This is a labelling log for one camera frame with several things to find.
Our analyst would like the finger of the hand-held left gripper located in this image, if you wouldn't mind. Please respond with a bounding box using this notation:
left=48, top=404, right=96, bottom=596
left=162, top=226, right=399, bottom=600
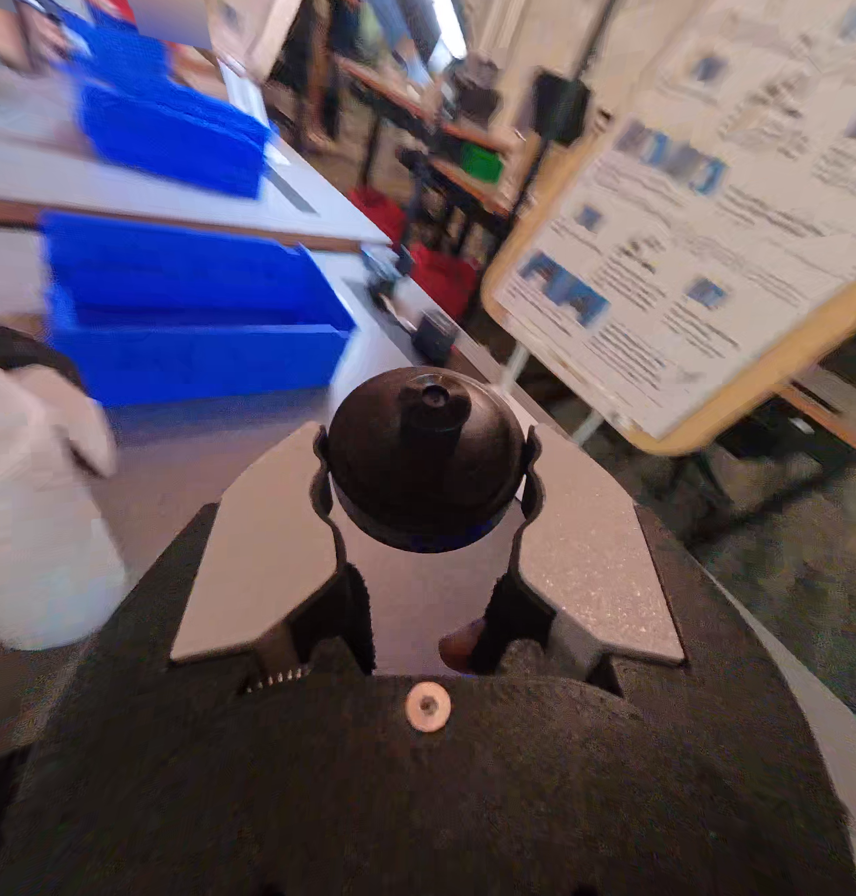
left=11, top=365, right=119, bottom=478

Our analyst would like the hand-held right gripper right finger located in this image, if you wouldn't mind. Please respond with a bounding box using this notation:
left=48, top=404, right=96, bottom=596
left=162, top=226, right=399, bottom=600
left=512, top=424, right=687, bottom=678

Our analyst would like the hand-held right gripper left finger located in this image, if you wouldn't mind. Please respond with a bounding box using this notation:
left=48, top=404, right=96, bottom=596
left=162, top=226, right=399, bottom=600
left=169, top=422, right=348, bottom=674

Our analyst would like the blue plastic bin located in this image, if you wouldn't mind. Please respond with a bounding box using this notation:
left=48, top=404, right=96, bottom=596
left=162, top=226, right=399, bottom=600
left=50, top=7, right=170, bottom=92
left=78, top=77, right=271, bottom=200
left=39, top=210, right=356, bottom=408

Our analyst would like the white plastic bottle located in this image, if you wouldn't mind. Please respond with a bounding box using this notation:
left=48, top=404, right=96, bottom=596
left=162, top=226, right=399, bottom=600
left=0, top=364, right=131, bottom=652

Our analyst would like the black ribbed bottle lid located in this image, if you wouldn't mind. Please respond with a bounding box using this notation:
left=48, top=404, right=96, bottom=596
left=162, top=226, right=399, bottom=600
left=326, top=366, right=527, bottom=554

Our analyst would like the person's right hand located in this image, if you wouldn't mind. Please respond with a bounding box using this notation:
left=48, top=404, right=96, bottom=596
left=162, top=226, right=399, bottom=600
left=438, top=617, right=487, bottom=673

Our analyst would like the instruction sign on white stand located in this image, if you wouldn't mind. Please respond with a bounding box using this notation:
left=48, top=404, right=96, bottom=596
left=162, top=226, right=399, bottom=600
left=480, top=0, right=856, bottom=457

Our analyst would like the dark grey box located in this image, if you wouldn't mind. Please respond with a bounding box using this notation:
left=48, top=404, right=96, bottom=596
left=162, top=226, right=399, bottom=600
left=410, top=311, right=461, bottom=365

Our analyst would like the dark battery charger case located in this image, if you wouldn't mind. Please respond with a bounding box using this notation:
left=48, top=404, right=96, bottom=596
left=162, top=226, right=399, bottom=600
left=361, top=245, right=416, bottom=302

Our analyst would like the printed instruction sheet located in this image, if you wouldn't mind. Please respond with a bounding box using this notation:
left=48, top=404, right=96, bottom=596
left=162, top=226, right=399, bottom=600
left=494, top=0, right=856, bottom=438

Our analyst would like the green plastic bin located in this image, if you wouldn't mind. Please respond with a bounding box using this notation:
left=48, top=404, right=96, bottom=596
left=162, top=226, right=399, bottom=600
left=463, top=143, right=506, bottom=184

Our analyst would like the wooden workshop desk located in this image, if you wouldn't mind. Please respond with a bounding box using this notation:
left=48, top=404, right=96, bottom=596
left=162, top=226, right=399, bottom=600
left=337, top=56, right=520, bottom=218

